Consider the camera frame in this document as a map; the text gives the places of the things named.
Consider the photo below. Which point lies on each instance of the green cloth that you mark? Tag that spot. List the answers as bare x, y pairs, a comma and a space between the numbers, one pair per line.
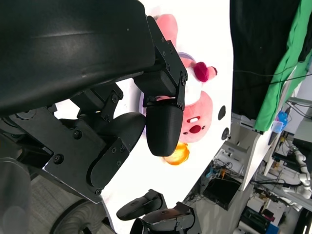
275, 97

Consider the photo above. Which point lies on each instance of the black backdrop cloth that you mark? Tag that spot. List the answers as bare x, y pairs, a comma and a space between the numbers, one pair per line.
256, 48

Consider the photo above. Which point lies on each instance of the black round table fitting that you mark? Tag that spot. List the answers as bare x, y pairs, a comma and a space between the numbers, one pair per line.
226, 133

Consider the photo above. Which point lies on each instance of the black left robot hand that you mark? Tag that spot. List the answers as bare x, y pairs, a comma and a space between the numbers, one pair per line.
73, 48

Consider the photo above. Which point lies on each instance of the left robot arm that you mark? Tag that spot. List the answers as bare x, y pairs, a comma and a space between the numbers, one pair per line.
12, 195

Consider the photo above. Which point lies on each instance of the pink plush beaver doll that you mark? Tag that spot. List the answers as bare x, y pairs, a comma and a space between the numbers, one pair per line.
206, 102

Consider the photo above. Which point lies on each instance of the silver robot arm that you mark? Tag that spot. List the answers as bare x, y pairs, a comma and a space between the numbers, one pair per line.
302, 161

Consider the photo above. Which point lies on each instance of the white table leg panel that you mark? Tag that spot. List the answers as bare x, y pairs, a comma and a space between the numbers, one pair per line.
253, 158

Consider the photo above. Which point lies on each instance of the blue plastic object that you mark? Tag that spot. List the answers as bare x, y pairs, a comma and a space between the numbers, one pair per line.
280, 122

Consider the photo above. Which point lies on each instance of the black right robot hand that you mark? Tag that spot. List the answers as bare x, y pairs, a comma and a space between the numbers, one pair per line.
165, 219

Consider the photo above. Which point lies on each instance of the orange white bun toy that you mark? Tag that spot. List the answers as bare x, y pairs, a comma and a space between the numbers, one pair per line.
179, 156

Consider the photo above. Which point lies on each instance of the black box on floor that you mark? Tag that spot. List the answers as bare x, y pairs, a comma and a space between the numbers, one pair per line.
219, 192

